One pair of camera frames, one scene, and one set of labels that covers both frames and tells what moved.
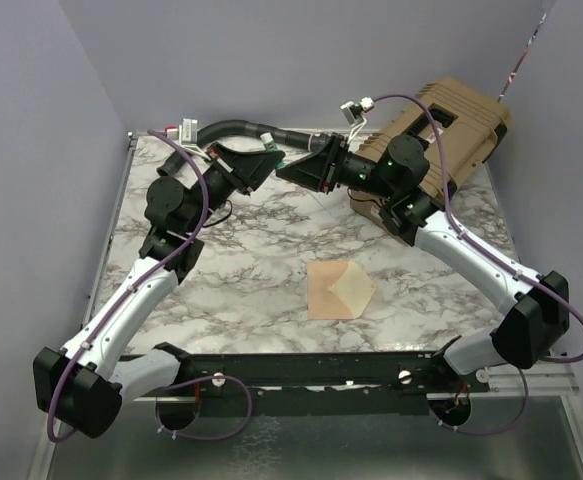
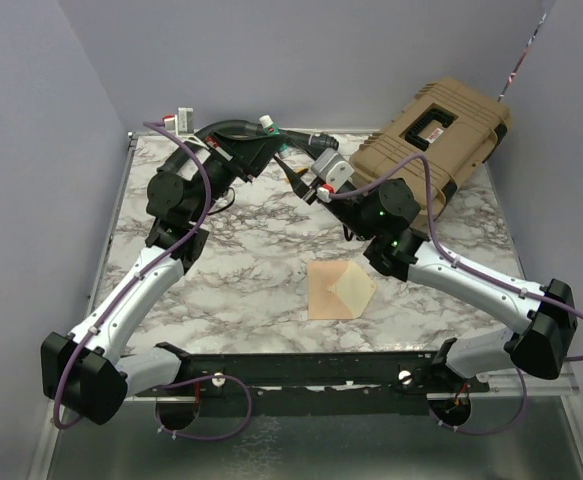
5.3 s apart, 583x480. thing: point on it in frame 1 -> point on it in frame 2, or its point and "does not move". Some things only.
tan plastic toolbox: x=458 y=125 does not move
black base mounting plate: x=318 y=383 does not move
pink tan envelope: x=337 y=289 does not move
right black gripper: x=311 y=170 -> x=298 y=185
